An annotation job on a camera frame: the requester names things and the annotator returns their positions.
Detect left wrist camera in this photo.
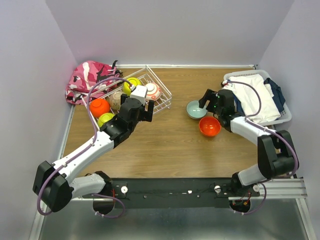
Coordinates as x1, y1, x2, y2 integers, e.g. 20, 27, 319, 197
129, 85, 148, 105

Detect lavender plastic laundry basket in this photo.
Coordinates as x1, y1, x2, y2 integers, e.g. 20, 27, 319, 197
223, 70, 292, 126

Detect white bowl with red pattern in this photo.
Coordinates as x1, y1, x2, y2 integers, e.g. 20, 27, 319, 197
145, 82, 162, 101

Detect yellow-green bowl at back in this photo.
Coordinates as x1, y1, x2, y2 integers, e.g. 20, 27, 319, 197
122, 77, 141, 96

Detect beige speckled bowl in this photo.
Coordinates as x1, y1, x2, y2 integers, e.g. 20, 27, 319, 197
109, 91, 123, 111

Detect white wire dish rack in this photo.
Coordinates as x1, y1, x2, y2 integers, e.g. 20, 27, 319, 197
81, 65, 173, 121

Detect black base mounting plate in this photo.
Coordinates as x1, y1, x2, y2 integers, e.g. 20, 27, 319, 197
112, 177, 260, 209

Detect yellow-green bowl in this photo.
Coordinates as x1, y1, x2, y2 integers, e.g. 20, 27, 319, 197
122, 77, 141, 96
97, 112, 115, 128

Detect white folded cloth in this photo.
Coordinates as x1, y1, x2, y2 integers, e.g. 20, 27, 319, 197
228, 74, 281, 124

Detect yellow-green bowl at front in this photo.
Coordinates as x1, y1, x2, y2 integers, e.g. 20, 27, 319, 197
97, 112, 115, 128

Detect dark blue jeans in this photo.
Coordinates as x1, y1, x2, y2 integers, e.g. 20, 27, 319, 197
264, 77, 286, 113

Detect orange bowl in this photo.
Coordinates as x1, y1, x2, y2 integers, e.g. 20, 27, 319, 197
198, 116, 221, 137
89, 98, 110, 118

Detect light blue ribbed bowl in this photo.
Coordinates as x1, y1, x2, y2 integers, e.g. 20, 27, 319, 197
186, 100, 208, 120

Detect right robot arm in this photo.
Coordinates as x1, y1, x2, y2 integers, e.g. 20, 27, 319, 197
198, 89, 299, 196

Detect pink camouflage cloth bag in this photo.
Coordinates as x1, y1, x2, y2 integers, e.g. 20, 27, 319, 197
65, 60, 123, 105

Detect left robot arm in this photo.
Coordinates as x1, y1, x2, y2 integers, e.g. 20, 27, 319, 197
32, 96, 155, 216

